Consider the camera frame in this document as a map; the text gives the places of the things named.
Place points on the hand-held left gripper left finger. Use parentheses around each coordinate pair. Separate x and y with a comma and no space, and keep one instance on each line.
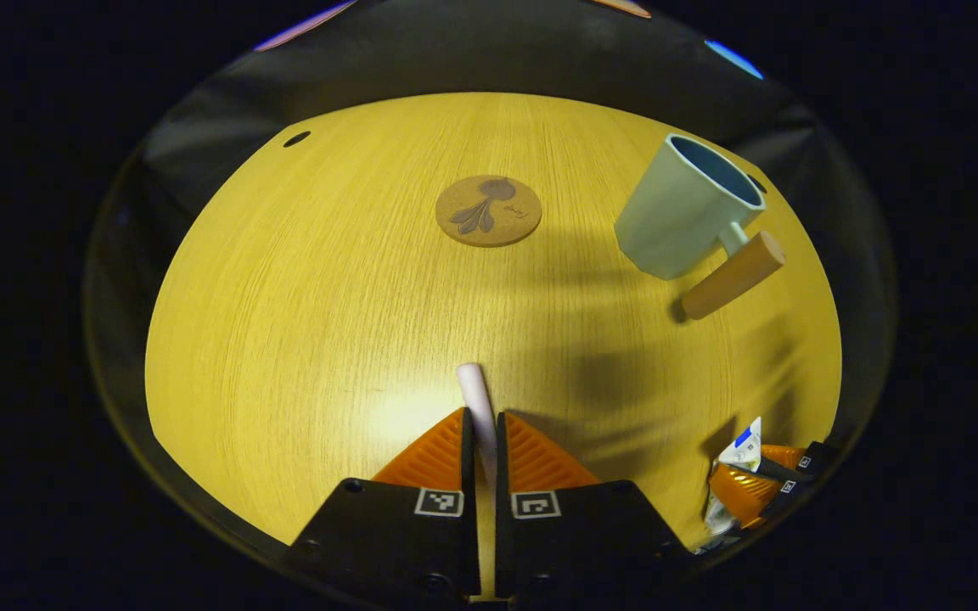
(404,543)

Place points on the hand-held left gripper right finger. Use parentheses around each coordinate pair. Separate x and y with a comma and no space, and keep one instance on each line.
(574,543)

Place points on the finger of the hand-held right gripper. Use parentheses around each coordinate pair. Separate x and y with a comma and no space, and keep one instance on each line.
(807,462)
(773,496)

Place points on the white toothpaste tube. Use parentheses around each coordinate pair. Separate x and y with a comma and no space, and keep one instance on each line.
(745,450)

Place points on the round cork coaster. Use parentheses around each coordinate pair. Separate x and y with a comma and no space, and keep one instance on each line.
(489,212)

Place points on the black backdrop cloth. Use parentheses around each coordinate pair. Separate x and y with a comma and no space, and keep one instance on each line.
(489,55)

